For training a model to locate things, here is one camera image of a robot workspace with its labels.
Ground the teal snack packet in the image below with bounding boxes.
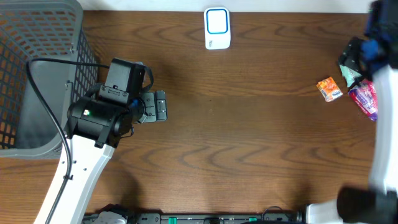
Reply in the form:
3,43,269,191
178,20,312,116
339,64,362,88

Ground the orange tissue pack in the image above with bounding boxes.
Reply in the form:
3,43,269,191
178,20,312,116
317,77,343,102

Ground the red purple snack bag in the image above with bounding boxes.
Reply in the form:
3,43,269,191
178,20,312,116
348,79,378,121

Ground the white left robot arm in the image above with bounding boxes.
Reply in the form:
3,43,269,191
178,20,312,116
35,86,167,223

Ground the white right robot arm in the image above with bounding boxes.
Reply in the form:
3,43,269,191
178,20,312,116
290,0,397,224

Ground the white barcode scanner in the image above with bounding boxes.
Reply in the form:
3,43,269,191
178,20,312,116
203,7,231,50

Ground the grey plastic mesh basket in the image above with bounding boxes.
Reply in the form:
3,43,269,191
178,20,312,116
1,0,98,159

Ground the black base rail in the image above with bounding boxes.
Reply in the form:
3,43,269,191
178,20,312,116
81,204,305,224

